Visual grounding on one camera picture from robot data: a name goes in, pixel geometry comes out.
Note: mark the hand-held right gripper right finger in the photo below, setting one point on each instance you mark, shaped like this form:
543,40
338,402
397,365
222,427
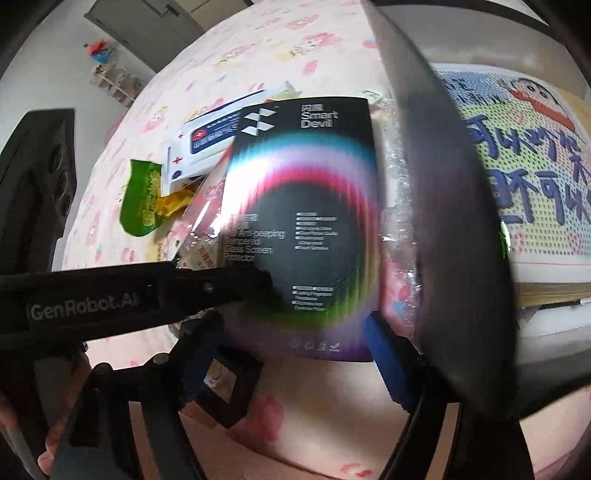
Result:
392,364

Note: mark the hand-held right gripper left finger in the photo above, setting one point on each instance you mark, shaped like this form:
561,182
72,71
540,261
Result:
198,369

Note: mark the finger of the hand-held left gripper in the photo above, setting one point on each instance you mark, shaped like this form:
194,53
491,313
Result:
221,284

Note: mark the small black box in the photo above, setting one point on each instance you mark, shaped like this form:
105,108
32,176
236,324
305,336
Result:
235,392

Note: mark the black screen protector box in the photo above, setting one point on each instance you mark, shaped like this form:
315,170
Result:
314,207

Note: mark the cartoon diamond painting kit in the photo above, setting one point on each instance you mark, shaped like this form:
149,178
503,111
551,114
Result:
531,184

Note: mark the person's left hand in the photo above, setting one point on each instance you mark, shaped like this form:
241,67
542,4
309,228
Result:
64,383

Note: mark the colourful card packet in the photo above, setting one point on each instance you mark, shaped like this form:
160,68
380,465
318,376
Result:
194,258

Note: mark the red printed packet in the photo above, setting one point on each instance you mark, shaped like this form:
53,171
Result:
203,207

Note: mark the yellow snack packet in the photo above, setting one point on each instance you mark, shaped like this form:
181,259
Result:
173,203

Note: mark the green snack packet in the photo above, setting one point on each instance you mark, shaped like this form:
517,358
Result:
138,203

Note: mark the clear plastic wrapped packet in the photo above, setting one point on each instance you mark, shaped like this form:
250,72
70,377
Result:
392,240

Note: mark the white wet wipes pack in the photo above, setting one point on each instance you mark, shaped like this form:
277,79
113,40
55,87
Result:
203,138

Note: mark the white shelf rack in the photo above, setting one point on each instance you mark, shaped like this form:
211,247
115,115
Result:
120,85

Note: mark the pink printed blanket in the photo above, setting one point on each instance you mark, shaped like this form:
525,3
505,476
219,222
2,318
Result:
231,46

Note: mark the red and blue plush toy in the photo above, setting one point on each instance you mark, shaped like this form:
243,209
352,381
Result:
99,50

